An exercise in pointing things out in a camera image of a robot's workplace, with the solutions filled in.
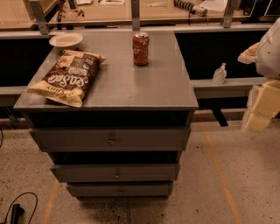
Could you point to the grey drawer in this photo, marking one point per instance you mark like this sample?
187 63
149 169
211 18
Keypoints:
89 140
122 189
85 173

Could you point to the top grey drawer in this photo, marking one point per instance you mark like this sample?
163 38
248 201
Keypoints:
89 140

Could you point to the white paper bowl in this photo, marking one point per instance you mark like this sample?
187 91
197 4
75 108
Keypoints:
66 40

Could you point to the grey metal rail frame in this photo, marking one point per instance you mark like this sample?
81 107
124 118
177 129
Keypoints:
202 50

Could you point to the grey drawer cabinet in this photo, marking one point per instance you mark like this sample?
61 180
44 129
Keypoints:
162 50

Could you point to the grey handheld tool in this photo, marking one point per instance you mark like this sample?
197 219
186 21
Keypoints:
191 8

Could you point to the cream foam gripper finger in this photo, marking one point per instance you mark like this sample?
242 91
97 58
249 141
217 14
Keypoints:
249 56
262 106

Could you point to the clear sanitizer bottle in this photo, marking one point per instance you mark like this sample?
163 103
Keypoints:
220 75

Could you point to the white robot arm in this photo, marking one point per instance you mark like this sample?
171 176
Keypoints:
268 54

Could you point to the bottom grey drawer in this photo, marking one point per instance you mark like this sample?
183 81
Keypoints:
122 189

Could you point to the middle grey drawer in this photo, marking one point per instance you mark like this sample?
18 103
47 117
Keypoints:
85 173

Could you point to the red coke can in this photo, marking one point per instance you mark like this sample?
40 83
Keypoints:
140 44

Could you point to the brown chip bag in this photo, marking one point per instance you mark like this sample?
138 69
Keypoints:
69 80

